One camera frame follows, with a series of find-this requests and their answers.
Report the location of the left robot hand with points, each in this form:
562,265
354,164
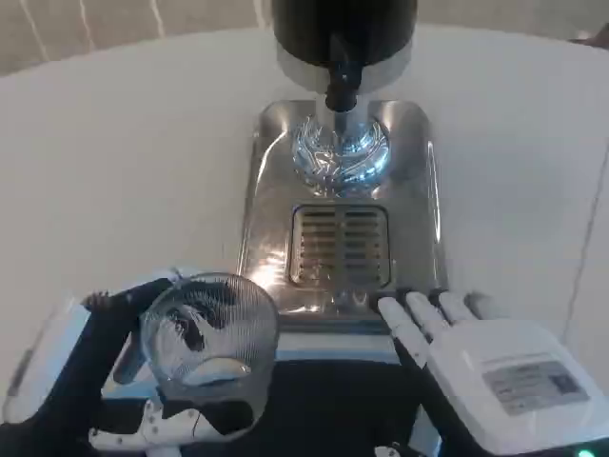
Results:
81,362

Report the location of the black steel drink dispenser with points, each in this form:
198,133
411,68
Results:
304,28

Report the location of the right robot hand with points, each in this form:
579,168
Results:
499,362

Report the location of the black dispenser tap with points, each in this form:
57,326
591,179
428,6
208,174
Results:
341,81

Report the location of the black robot torso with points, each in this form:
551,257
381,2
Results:
333,404

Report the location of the steel drip tray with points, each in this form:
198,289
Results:
266,200

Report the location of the clear ribbed glass cup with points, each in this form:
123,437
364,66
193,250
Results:
209,333

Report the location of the blurred brown object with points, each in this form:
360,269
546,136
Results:
595,38

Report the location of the slotted steel drain grid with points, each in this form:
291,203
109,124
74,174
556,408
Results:
340,243

